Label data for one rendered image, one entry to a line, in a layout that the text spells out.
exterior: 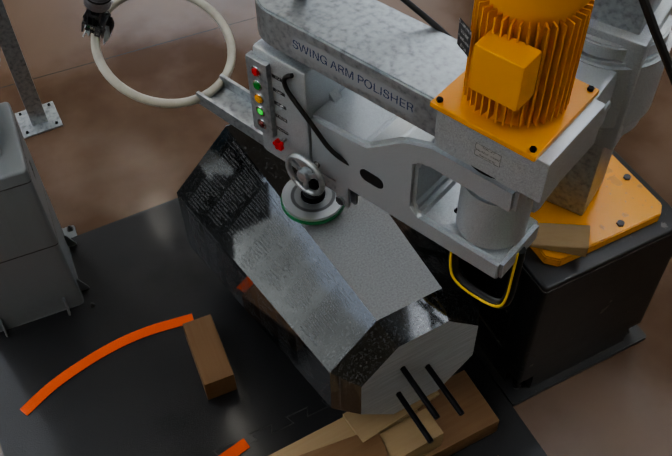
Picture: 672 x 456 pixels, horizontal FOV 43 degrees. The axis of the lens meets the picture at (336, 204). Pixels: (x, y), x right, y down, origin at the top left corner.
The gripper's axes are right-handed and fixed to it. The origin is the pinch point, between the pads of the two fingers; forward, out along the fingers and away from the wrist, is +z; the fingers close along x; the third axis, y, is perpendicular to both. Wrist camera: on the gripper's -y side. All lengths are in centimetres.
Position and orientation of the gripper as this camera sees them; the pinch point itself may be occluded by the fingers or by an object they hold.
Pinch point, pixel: (98, 34)
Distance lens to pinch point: 313.8
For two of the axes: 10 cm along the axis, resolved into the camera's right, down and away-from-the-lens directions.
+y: -2.0, 8.6, -4.7
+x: 9.4, 3.0, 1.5
